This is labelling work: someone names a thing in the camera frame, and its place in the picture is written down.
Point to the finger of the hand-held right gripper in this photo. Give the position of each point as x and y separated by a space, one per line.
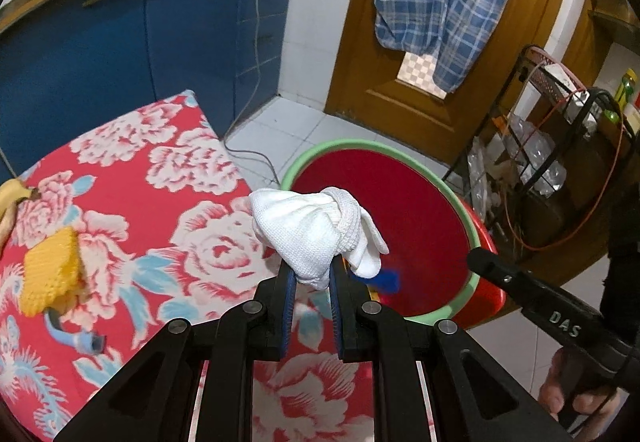
500 274

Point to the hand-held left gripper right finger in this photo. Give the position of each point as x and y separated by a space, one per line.
334 312

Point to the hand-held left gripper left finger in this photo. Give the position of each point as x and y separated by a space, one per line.
287 317

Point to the white sock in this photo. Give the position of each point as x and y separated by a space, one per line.
300 232

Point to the red basin with green rim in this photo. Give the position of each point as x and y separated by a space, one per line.
415 202

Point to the person's right hand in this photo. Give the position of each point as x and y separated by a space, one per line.
550 387

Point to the black metal rack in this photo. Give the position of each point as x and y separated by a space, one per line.
545 222

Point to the clear plastic bottles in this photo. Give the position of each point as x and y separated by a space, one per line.
537 157

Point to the red floral tablecloth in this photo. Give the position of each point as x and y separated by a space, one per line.
150 202

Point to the yellow green bottle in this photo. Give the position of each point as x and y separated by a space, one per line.
625 87

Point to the yellow waffle sponge cloth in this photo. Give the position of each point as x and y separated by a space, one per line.
50 272

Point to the wooden door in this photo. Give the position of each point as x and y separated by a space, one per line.
370 47

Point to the yellow banana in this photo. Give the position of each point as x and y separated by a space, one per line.
12 192

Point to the blue kitchen cabinets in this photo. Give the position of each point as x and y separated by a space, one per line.
125 37

